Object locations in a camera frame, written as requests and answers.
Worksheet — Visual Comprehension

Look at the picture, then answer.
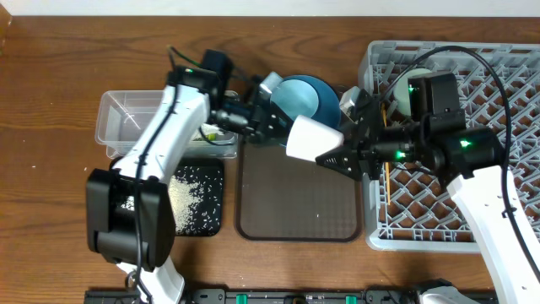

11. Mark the pink paper cup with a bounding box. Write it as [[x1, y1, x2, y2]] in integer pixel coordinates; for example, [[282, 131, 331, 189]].
[[286, 115, 344, 162]]

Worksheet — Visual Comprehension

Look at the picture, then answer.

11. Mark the mint green bowl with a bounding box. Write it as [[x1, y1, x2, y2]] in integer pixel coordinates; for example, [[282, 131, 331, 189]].
[[393, 68, 431, 117]]

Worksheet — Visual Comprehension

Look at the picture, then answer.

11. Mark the green yellow snack wrapper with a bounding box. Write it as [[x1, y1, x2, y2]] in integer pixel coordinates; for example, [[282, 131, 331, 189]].
[[192, 133, 218, 141]]

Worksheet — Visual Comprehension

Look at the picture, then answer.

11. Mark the white rice pile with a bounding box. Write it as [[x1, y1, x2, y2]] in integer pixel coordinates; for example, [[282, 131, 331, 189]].
[[121, 165, 224, 236]]

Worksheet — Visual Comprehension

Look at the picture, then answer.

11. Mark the light blue bowl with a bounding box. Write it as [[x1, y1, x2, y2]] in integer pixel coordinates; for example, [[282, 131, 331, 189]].
[[271, 79, 319, 120]]

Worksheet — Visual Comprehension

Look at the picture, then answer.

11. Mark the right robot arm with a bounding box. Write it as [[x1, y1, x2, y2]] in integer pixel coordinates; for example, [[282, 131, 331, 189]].
[[316, 72, 539, 303]]

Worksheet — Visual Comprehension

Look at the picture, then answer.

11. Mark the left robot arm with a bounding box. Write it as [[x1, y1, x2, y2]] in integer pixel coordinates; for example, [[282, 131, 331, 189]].
[[85, 50, 292, 303]]

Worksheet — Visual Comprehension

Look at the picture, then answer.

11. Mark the grey plastic dishwasher rack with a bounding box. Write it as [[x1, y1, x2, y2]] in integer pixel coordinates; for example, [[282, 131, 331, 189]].
[[358, 41, 539, 253]]

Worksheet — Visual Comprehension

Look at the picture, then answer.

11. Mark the black rectangular waste tray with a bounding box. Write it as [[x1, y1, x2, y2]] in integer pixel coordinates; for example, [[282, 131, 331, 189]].
[[86, 155, 224, 247]]

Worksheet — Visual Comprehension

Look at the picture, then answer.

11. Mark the clear plastic waste bin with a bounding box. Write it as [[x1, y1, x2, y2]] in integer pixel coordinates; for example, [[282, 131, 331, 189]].
[[94, 90, 239, 159]]

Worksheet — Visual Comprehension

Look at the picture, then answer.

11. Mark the dark blue plate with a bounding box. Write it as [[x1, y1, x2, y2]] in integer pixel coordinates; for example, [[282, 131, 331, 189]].
[[283, 75, 341, 129]]

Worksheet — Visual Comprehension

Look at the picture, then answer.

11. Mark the brown plastic serving tray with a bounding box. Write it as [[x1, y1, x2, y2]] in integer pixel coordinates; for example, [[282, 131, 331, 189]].
[[235, 143, 363, 242]]

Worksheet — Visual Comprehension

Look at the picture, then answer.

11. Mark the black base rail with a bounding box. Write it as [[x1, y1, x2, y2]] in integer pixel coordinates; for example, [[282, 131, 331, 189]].
[[83, 288, 499, 304]]

